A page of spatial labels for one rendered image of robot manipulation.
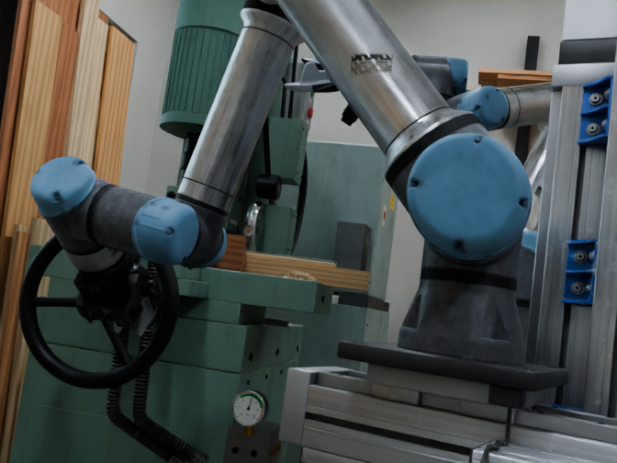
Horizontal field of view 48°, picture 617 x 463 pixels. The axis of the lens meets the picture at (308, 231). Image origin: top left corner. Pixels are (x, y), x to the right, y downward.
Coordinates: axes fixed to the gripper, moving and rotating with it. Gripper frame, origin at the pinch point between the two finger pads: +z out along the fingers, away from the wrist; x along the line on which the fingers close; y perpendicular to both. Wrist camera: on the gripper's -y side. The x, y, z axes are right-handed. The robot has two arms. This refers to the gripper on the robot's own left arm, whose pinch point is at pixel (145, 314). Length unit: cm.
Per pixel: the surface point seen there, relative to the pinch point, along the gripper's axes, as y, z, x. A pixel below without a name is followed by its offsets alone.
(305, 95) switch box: -84, 29, 6
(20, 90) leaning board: -131, 79, -123
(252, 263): -30.3, 27.7, 5.6
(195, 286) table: -13.0, 11.1, 1.8
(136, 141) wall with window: -199, 178, -130
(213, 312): -12.9, 19.9, 3.5
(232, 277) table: -19.0, 16.3, 6.3
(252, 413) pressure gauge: 4.4, 22.7, 15.4
